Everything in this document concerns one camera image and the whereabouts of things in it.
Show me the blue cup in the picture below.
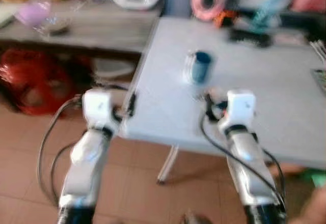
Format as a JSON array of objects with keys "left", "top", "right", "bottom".
[{"left": 189, "top": 51, "right": 213, "bottom": 85}]

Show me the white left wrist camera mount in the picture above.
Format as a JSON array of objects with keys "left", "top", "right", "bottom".
[{"left": 81, "top": 89, "right": 121, "bottom": 133}]

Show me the white bowl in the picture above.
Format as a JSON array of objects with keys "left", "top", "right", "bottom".
[{"left": 92, "top": 58, "right": 136, "bottom": 82}]

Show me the green floor object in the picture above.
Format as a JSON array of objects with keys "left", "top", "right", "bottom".
[{"left": 301, "top": 168, "right": 326, "bottom": 189}]

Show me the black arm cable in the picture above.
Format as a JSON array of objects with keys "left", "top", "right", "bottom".
[
  {"left": 199, "top": 107, "right": 287, "bottom": 210},
  {"left": 36, "top": 96, "right": 83, "bottom": 207}
]

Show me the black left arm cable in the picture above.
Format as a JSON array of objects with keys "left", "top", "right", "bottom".
[{"left": 36, "top": 96, "right": 83, "bottom": 207}]

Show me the red plastic bag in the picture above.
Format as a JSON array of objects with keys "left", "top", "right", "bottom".
[{"left": 0, "top": 48, "right": 78, "bottom": 117}]

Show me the purple plastic lid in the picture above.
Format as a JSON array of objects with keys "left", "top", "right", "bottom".
[{"left": 14, "top": 2, "right": 52, "bottom": 29}]

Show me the flat black object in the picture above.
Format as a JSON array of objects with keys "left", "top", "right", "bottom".
[{"left": 228, "top": 27, "right": 274, "bottom": 47}]

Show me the small orange object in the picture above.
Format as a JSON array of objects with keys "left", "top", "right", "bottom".
[{"left": 214, "top": 10, "right": 238, "bottom": 29}]

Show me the green patterned tray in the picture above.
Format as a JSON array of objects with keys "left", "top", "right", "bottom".
[{"left": 311, "top": 68, "right": 326, "bottom": 95}]

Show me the white table leg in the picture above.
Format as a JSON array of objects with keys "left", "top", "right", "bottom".
[{"left": 156, "top": 145, "right": 180, "bottom": 185}]

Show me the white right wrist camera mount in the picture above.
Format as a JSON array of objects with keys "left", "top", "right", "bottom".
[{"left": 223, "top": 90, "right": 257, "bottom": 131}]

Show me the pink tape roll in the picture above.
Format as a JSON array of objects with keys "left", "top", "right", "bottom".
[{"left": 191, "top": 0, "right": 226, "bottom": 22}]

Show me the white cutlery bundle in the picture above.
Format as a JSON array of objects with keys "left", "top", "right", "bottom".
[{"left": 310, "top": 40, "right": 326, "bottom": 66}]

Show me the teal plastic bottle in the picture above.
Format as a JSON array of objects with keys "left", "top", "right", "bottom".
[{"left": 252, "top": 0, "right": 298, "bottom": 32}]

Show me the grey wooden bench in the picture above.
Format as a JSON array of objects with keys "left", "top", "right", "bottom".
[{"left": 0, "top": 3, "right": 165, "bottom": 60}]

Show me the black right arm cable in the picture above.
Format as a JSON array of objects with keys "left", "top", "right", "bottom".
[{"left": 199, "top": 107, "right": 287, "bottom": 210}]

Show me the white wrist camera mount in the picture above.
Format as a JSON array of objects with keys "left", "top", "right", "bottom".
[
  {"left": 223, "top": 90, "right": 257, "bottom": 131},
  {"left": 81, "top": 89, "right": 121, "bottom": 133}
]

